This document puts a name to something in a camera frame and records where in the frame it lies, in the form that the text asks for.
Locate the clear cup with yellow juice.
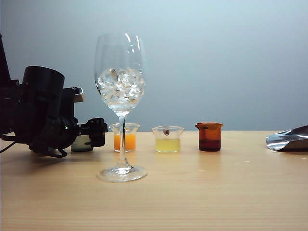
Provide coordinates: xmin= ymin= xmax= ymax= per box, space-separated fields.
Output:
xmin=151 ymin=125 xmax=185 ymax=154

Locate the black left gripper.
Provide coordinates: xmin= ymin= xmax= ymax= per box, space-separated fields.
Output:
xmin=30 ymin=114 xmax=108 ymax=154

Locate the grey smoked measuring cup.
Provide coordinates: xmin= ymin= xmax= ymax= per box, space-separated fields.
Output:
xmin=71 ymin=134 xmax=94 ymax=153

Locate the amber brown measuring cup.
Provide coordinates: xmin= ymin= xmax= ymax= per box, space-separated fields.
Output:
xmin=194 ymin=122 xmax=224 ymax=152

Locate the tall clear wine glass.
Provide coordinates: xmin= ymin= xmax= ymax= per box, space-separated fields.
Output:
xmin=93 ymin=33 xmax=148 ymax=183

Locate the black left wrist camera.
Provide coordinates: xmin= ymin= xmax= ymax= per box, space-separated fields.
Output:
xmin=60 ymin=86 xmax=85 ymax=118

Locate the clear cup with orange juice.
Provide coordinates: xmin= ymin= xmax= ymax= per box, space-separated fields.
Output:
xmin=108 ymin=123 xmax=141 ymax=153

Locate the silver foil bag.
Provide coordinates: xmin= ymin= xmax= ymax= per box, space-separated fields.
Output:
xmin=266 ymin=125 xmax=308 ymax=152

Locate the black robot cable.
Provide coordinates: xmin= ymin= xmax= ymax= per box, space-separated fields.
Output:
xmin=0 ymin=134 xmax=68 ymax=159

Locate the clear ice cubes pile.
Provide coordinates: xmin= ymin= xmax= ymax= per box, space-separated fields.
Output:
xmin=96 ymin=68 xmax=146 ymax=106

